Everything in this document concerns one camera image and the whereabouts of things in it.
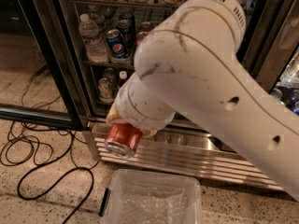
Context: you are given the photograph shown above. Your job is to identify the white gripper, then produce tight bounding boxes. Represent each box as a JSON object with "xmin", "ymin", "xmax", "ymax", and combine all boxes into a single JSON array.
[{"xmin": 106, "ymin": 73, "xmax": 176, "ymax": 138}]

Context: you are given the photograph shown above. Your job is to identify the red coke can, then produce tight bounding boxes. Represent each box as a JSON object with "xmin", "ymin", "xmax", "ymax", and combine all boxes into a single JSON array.
[{"xmin": 104, "ymin": 123, "xmax": 143, "ymax": 159}]

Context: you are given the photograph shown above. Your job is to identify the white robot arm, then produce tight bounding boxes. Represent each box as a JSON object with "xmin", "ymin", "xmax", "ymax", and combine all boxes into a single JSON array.
[{"xmin": 107, "ymin": 0, "xmax": 299, "ymax": 200}]

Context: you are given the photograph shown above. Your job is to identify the silver can bottom left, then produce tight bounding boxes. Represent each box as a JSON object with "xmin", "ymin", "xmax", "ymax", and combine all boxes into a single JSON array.
[{"xmin": 98, "ymin": 77, "xmax": 115, "ymax": 104}]

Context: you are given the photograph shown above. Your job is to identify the blue pepsi can front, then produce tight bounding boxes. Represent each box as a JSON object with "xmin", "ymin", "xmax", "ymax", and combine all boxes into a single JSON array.
[{"xmin": 106, "ymin": 29, "xmax": 130, "ymax": 64}]

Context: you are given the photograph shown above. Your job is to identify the blue pepsi can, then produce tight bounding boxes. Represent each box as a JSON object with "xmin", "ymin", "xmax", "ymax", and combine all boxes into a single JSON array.
[
  {"xmin": 116, "ymin": 20, "xmax": 134, "ymax": 52},
  {"xmin": 106, "ymin": 29, "xmax": 130, "ymax": 64}
]

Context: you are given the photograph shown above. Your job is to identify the red coca-cola can middle shelf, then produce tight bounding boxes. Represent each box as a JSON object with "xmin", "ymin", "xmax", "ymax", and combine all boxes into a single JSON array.
[{"xmin": 135, "ymin": 32, "xmax": 148, "ymax": 46}]

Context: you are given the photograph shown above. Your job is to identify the blue pepsi can behind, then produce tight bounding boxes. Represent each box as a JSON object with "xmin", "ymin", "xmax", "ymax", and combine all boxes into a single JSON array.
[{"xmin": 116, "ymin": 20, "xmax": 134, "ymax": 52}]

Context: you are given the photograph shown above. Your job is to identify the open fridge glass door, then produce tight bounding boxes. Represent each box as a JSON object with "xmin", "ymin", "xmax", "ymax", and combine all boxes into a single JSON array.
[{"xmin": 0, "ymin": 0, "xmax": 88, "ymax": 130}]

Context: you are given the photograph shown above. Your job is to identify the stainless steel fridge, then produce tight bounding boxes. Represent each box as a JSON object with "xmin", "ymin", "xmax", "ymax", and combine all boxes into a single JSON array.
[{"xmin": 50, "ymin": 0, "xmax": 299, "ymax": 193}]

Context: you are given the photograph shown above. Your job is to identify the blue can right compartment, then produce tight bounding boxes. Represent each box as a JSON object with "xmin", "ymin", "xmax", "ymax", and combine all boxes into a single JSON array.
[{"xmin": 285, "ymin": 90, "xmax": 299, "ymax": 115}]

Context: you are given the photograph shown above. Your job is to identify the brown tea bottle left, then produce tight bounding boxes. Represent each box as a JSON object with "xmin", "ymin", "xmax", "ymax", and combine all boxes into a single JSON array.
[{"xmin": 118, "ymin": 71, "xmax": 128, "ymax": 88}]

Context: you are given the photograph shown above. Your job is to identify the clear plastic bin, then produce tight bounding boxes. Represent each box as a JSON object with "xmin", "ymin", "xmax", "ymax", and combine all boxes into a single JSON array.
[{"xmin": 99, "ymin": 169, "xmax": 202, "ymax": 224}]

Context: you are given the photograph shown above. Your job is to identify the bubble wrap sheet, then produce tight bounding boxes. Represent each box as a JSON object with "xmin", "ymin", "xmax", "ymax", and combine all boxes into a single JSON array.
[{"xmin": 118, "ymin": 185, "xmax": 187, "ymax": 224}]

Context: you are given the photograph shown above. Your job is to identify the clear water bottle front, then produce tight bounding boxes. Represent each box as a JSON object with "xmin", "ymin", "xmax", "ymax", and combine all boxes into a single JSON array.
[{"xmin": 79, "ymin": 14, "xmax": 108, "ymax": 63}]

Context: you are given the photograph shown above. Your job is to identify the black floor cable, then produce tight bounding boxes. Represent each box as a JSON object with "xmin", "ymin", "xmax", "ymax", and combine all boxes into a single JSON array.
[{"xmin": 0, "ymin": 68, "xmax": 100, "ymax": 224}]

